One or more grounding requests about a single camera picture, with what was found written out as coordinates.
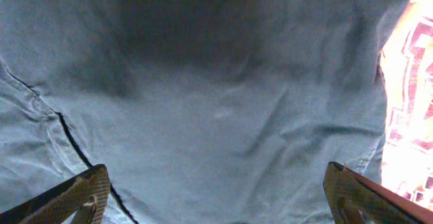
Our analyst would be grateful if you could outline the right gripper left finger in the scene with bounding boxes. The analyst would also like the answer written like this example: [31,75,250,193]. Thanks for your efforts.
[1,164,110,224]

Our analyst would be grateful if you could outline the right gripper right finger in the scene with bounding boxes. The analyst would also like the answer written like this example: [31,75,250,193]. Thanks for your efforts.
[323,162,432,224]

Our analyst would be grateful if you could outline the navy blue shorts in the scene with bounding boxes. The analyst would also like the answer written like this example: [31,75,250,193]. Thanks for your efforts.
[1,0,409,223]

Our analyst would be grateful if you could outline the red printed t-shirt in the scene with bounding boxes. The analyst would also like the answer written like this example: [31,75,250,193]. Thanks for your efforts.
[381,0,432,210]

